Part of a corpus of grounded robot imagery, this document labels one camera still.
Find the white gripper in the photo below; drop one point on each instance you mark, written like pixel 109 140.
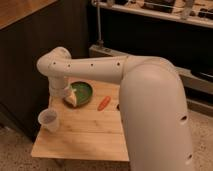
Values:
pixel 68 95

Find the translucent white cup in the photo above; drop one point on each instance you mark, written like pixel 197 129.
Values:
pixel 48 118

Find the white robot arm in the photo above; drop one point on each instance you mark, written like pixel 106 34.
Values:
pixel 152 103

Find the green ceramic bowl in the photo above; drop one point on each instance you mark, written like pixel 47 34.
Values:
pixel 84 92

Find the orange carrot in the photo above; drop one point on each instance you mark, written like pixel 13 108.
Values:
pixel 104 103

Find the wooden folding table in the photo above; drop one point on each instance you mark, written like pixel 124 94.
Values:
pixel 85 133

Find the metal vertical pole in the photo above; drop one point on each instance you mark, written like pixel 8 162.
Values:
pixel 100 41

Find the dark wooden cabinet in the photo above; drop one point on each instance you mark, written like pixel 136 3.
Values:
pixel 23 90

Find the cluttered background shelf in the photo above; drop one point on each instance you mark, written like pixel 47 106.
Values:
pixel 193 12

